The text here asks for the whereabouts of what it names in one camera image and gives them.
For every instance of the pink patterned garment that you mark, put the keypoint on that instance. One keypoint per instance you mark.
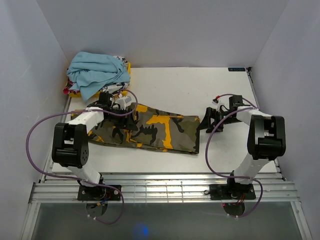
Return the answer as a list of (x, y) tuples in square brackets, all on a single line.
[(66, 89)]

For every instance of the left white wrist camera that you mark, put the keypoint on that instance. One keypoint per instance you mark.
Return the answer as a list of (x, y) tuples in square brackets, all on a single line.
[(124, 101)]

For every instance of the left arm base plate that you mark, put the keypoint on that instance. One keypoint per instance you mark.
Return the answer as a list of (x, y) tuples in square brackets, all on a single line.
[(97, 193)]

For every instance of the light blue cloth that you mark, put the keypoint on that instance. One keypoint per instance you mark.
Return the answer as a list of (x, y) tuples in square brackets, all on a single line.
[(89, 72)]

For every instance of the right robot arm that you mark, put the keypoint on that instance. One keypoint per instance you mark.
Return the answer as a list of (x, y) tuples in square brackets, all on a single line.
[(266, 141)]

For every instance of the aluminium table edge rail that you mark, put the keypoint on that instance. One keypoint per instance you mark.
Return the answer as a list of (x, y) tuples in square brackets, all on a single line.
[(163, 188)]

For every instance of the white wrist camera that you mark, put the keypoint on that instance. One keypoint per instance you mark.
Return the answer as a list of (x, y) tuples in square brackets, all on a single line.
[(217, 104), (124, 101)]

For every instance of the blue table label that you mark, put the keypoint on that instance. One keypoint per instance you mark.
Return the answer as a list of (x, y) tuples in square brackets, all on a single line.
[(236, 69)]

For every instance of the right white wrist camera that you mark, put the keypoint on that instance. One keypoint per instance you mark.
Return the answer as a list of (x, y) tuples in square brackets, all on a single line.
[(217, 104)]

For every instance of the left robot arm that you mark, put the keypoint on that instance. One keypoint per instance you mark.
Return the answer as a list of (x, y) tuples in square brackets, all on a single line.
[(71, 141)]

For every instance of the black white printed garment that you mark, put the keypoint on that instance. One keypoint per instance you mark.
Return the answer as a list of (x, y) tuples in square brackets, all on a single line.
[(115, 87)]

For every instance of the yellow camouflage trousers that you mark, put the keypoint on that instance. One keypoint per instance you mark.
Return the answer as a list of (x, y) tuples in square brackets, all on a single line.
[(157, 130)]

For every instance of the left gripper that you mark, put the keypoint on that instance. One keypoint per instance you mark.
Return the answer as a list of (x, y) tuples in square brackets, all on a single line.
[(126, 123)]

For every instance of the yellow tray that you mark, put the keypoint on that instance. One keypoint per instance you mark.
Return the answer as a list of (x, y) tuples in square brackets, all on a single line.
[(77, 93)]

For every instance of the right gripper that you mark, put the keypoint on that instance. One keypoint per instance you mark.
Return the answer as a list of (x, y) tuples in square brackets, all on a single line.
[(206, 121)]

